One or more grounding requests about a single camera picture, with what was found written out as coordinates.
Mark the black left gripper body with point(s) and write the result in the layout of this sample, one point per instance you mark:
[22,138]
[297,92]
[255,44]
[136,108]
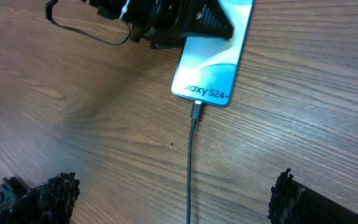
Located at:
[164,23]

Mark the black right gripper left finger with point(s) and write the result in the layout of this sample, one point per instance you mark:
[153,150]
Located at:
[50,202]

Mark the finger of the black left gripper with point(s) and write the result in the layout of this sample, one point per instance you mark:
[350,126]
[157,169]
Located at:
[204,18]

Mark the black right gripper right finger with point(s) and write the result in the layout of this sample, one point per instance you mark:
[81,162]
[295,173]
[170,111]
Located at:
[294,203]

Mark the blue Samsung Galaxy smartphone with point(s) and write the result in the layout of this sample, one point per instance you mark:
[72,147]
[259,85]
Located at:
[208,67]

